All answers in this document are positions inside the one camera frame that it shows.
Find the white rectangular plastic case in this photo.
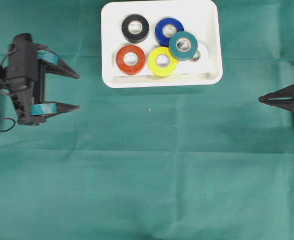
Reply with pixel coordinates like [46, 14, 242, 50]
[101, 0, 223, 88]

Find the black tape roll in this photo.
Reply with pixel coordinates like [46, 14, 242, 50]
[121, 14, 149, 44]

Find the white tape roll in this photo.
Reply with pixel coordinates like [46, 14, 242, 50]
[189, 42, 209, 63]

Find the green table cloth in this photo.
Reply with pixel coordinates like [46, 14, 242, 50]
[0, 0, 294, 240]

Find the yellow tape roll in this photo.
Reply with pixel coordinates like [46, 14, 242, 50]
[148, 46, 178, 78]

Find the teal tape roll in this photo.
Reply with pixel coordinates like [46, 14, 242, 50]
[169, 31, 198, 61]

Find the blue tape roll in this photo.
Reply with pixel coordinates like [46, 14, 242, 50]
[155, 17, 184, 47]

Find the black camera cable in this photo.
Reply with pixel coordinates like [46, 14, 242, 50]
[0, 48, 35, 133]

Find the red tape roll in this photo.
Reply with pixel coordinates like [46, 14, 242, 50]
[116, 45, 146, 76]

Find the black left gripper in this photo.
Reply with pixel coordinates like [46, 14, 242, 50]
[10, 43, 80, 127]

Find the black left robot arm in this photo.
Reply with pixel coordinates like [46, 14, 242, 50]
[0, 44, 79, 126]

